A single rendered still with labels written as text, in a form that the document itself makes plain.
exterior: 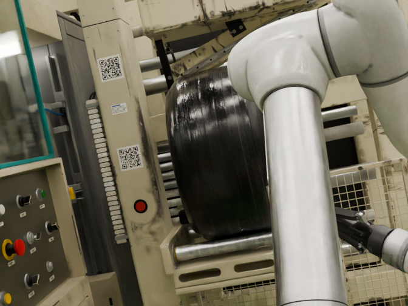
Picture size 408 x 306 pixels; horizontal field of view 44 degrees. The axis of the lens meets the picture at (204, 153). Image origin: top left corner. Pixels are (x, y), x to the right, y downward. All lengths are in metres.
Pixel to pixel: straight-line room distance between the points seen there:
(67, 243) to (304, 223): 1.00
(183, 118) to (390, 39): 0.69
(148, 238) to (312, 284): 1.01
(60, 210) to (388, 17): 1.10
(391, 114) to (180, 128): 0.65
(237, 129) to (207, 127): 0.08
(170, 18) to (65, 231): 0.83
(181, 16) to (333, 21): 1.04
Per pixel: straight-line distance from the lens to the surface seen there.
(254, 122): 1.42
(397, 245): 1.25
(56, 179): 1.61
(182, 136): 1.43
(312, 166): 0.81
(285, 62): 0.90
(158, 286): 1.71
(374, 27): 0.93
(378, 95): 0.98
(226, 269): 1.56
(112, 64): 1.66
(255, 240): 1.56
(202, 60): 2.01
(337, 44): 0.92
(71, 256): 1.64
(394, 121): 1.01
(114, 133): 1.66
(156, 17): 1.92
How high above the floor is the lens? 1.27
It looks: 3 degrees down
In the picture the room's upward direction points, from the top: 12 degrees counter-clockwise
